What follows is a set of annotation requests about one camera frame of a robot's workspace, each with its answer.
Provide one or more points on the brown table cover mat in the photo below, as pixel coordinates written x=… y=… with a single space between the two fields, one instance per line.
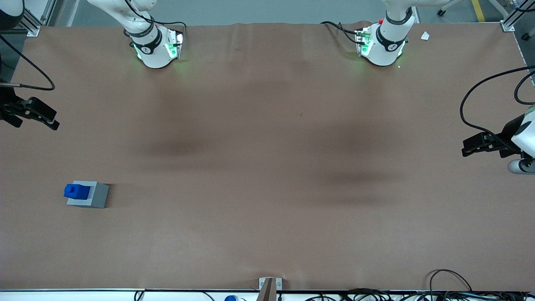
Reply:
x=267 y=167

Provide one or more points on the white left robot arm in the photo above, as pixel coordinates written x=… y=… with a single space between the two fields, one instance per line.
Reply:
x=386 y=50

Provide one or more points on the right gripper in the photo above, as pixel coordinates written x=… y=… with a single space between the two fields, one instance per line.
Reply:
x=6 y=105

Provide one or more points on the blue round cap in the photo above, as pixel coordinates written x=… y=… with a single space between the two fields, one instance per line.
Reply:
x=230 y=298

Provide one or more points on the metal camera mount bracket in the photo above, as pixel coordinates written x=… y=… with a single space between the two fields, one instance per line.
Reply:
x=269 y=288

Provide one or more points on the small white paper scrap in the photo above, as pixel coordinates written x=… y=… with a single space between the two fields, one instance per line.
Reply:
x=425 y=36

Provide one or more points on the gray square base block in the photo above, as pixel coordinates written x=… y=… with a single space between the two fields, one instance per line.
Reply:
x=99 y=196

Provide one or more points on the small black block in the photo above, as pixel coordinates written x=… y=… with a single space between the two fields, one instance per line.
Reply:
x=526 y=36

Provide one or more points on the blue plastic part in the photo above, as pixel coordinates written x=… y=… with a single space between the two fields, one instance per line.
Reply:
x=77 y=191

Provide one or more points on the aluminium frame post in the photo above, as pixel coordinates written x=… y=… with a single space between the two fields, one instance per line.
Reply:
x=35 y=21
x=514 y=16

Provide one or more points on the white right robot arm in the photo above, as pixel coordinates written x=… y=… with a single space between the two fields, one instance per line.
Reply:
x=152 y=52

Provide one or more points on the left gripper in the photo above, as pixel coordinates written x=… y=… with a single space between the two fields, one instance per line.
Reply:
x=507 y=134

